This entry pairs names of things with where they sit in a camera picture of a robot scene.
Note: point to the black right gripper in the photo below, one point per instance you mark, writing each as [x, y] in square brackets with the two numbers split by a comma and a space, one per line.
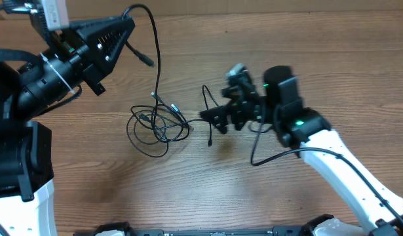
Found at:
[234, 105]

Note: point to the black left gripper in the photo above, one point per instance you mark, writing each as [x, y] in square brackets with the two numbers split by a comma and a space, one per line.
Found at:
[97, 61]

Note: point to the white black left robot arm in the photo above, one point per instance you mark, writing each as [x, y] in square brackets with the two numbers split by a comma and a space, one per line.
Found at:
[31, 85]

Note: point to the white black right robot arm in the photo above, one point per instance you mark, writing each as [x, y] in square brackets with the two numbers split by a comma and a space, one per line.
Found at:
[304, 132]

